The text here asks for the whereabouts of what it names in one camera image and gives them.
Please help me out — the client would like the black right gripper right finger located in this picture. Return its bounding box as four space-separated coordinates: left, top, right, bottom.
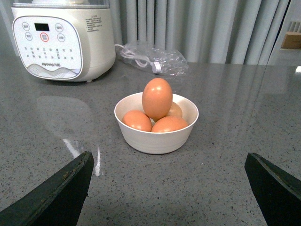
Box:
245 153 301 226

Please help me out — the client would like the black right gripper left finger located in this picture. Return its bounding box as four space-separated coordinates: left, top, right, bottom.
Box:
0 152 94 226

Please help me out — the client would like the pale brown egg back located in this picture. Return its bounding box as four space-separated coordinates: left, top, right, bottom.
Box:
166 102 182 117

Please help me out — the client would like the cardboard box in background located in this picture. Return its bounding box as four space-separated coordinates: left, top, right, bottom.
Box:
281 32 301 49

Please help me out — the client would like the white bowl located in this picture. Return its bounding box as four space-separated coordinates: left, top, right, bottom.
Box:
114 92 199 154

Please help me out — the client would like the white Joyoung cooker appliance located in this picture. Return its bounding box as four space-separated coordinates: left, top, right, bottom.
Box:
12 0 116 82

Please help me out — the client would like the clear plastic bag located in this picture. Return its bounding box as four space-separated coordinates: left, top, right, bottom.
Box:
115 40 189 76

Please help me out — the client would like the grey curtain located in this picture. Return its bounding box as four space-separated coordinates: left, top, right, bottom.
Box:
0 0 301 66

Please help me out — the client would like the white power cable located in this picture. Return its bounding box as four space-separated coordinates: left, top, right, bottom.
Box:
114 43 162 73

